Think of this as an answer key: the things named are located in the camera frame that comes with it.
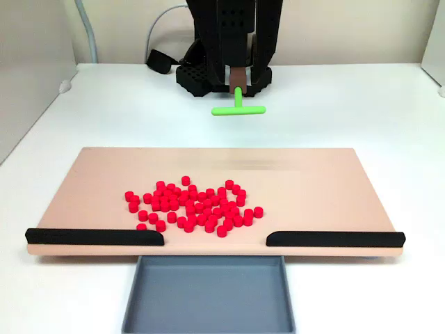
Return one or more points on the green T-shaped pusher tool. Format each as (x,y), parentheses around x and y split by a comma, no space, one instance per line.
(240,110)

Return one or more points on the black clamp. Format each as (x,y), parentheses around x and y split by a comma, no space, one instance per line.
(193,52)

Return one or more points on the white plastic foot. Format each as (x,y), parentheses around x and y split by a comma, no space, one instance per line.
(442,91)
(65,86)

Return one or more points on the pink flat board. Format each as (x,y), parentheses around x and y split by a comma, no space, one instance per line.
(104,174)

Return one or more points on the grey plastic tray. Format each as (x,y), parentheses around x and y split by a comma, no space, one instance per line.
(208,295)

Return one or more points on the black foam edge rail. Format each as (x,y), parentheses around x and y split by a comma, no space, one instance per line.
(87,237)
(333,239)

